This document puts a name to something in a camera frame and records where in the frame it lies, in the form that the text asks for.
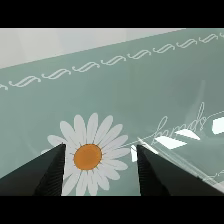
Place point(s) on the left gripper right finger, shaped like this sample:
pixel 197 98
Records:
pixel 160 176

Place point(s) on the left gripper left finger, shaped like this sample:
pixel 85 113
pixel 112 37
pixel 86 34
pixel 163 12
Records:
pixel 43 175

